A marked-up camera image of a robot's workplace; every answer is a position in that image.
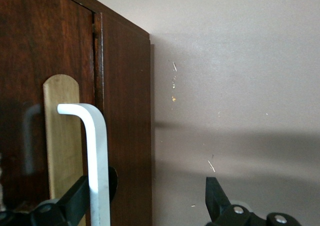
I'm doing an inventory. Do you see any white drawer handle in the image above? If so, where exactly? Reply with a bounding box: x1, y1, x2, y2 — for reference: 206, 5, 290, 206
56, 102, 112, 226

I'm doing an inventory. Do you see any light wooden handle backing plate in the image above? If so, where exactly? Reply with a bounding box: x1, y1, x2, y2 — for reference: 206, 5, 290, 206
42, 73, 88, 226

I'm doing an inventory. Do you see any dark brown wooden cabinet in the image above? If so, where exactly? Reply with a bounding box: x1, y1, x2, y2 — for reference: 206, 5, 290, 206
48, 0, 155, 226

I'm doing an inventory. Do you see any light wood drawer dark front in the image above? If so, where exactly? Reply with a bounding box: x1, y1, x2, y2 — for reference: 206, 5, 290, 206
0, 0, 105, 226

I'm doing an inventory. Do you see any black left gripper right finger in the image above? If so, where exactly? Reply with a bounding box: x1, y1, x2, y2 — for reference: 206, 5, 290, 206
204, 176, 302, 226

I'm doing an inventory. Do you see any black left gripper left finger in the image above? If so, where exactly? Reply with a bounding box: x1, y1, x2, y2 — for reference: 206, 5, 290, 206
0, 175, 92, 226

